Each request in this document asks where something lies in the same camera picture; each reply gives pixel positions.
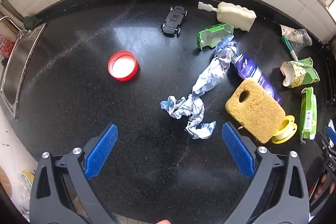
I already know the red printed package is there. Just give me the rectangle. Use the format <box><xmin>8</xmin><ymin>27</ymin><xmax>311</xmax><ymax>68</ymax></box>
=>
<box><xmin>0</xmin><ymin>35</ymin><xmax>15</xmax><ymax>59</ymax></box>

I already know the purple refill pouch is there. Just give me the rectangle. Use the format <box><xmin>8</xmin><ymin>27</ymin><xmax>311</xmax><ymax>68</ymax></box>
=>
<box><xmin>232</xmin><ymin>53</ymin><xmax>282</xmax><ymax>106</ymax></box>

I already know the stainless steel sink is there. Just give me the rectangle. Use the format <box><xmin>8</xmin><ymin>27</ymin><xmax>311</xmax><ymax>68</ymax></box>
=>
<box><xmin>0</xmin><ymin>23</ymin><xmax>50</xmax><ymax>119</ymax></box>

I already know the red jar lid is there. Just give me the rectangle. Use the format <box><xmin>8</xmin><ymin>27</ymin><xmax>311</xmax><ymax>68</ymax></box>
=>
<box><xmin>108</xmin><ymin>51</ymin><xmax>139</xmax><ymax>81</ymax></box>

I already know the clear plastic bag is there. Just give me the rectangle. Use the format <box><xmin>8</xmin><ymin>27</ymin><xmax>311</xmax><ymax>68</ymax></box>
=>
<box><xmin>287</xmin><ymin>28</ymin><xmax>313</xmax><ymax>54</ymax></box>

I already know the person's right hand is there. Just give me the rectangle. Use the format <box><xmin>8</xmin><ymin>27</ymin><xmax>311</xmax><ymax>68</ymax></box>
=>
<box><xmin>314</xmin><ymin>173</ymin><xmax>331</xmax><ymax>199</ymax></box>

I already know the yellow tape spool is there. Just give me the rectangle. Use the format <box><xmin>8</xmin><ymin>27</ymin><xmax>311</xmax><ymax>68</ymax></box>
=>
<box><xmin>271</xmin><ymin>115</ymin><xmax>298</xmax><ymax>144</ymax></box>

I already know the blue white paper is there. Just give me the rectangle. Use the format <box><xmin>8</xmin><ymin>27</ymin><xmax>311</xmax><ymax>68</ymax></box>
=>
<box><xmin>160</xmin><ymin>35</ymin><xmax>238</xmax><ymax>140</ymax></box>

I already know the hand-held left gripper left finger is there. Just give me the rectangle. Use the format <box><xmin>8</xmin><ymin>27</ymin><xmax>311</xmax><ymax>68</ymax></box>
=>
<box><xmin>29</xmin><ymin>123</ymin><xmax>119</xmax><ymax>224</ymax></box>

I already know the dark green scrubber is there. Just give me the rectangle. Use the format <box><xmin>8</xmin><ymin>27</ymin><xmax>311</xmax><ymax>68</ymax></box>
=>
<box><xmin>23</xmin><ymin>16</ymin><xmax>42</xmax><ymax>30</ymax></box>

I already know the green and white pen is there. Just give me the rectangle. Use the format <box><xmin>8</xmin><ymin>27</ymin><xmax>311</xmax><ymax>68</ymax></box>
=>
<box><xmin>281</xmin><ymin>35</ymin><xmax>300</xmax><ymax>62</ymax></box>

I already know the yellow sponge with hole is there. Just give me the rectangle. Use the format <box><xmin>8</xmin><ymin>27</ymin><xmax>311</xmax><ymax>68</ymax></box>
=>
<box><xmin>225</xmin><ymin>78</ymin><xmax>286</xmax><ymax>144</ymax></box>

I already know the black wire rack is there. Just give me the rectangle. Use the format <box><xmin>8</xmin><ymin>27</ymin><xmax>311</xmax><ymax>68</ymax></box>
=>
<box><xmin>322</xmin><ymin>39</ymin><xmax>336</xmax><ymax>106</ymax></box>

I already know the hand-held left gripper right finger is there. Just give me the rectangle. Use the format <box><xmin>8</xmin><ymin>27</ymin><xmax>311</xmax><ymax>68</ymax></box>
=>
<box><xmin>222</xmin><ymin>122</ymin><xmax>310</xmax><ymax>224</ymax></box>

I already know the white sponge brush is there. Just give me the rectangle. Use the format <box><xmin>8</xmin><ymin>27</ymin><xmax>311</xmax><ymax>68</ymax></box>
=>
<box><xmin>198</xmin><ymin>1</ymin><xmax>257</xmax><ymax>32</ymax></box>

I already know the black toy car chassis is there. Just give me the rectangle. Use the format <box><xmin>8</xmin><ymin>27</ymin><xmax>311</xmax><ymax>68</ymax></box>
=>
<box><xmin>161</xmin><ymin>6</ymin><xmax>188</xmax><ymax>38</ymax></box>

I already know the crushed green paper cup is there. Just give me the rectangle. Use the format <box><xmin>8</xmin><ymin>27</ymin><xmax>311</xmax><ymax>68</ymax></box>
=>
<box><xmin>280</xmin><ymin>57</ymin><xmax>321</xmax><ymax>89</ymax></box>

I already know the green flat packet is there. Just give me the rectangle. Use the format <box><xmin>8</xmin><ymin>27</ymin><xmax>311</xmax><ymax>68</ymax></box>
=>
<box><xmin>299</xmin><ymin>87</ymin><xmax>318</xmax><ymax>144</ymax></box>

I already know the metal faucet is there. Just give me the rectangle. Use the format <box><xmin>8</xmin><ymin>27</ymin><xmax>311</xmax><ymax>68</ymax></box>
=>
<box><xmin>0</xmin><ymin>15</ymin><xmax>24</xmax><ymax>33</ymax></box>

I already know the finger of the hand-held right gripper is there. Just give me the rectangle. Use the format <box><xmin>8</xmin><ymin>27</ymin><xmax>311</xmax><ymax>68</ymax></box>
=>
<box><xmin>319</xmin><ymin>120</ymin><xmax>336</xmax><ymax>174</ymax></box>

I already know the green toy truck shell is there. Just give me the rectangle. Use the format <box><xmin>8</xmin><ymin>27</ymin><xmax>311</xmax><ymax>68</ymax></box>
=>
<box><xmin>197</xmin><ymin>24</ymin><xmax>235</xmax><ymax>51</ymax></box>

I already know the crinkled plastic wrap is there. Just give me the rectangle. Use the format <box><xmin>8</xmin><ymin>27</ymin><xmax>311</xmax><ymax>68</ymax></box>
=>
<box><xmin>14</xmin><ymin>170</ymin><xmax>36</xmax><ymax>215</ymax></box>

